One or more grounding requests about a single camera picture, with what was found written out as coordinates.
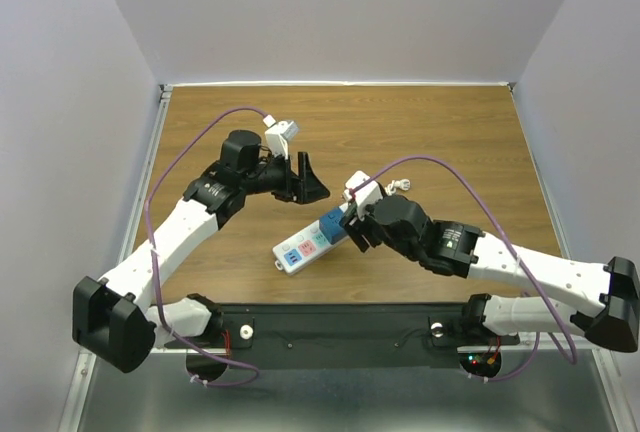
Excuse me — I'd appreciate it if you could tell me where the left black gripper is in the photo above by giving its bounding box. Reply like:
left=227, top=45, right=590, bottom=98
left=242, top=148, right=331, bottom=205

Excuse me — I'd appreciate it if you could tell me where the blue cube plug adapter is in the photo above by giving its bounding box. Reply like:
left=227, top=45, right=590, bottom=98
left=319, top=207, right=347, bottom=245

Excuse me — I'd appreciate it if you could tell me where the white multicolour power strip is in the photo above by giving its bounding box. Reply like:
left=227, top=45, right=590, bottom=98
left=272, top=203, right=348, bottom=276

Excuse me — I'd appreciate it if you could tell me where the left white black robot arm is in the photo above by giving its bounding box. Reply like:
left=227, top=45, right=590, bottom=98
left=71, top=121, right=330, bottom=373

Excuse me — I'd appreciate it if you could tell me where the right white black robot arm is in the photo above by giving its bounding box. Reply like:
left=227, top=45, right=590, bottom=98
left=340, top=196, right=639, bottom=353

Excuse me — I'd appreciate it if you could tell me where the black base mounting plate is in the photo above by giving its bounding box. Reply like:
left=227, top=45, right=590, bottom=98
left=193, top=302, right=519, bottom=370

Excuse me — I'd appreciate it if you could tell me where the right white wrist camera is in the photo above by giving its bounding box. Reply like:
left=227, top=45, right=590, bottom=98
left=342, top=170, right=386, bottom=207

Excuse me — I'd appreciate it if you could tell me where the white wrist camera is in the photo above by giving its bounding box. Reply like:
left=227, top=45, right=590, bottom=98
left=342, top=170, right=386, bottom=207
left=263, top=115, right=299, bottom=159

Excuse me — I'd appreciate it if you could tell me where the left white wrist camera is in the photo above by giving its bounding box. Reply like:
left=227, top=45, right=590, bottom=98
left=263, top=115, right=299, bottom=159

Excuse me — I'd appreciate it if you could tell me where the left aluminium frame rail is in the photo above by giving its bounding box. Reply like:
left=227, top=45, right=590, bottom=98
left=58, top=84, right=174, bottom=431

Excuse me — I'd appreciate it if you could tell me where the aluminium frame rail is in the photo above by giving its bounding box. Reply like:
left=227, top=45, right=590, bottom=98
left=504, top=82, right=631, bottom=432
left=58, top=84, right=174, bottom=431

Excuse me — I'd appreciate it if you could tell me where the right aluminium frame rail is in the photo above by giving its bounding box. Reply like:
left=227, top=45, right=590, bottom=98
left=504, top=82, right=631, bottom=432

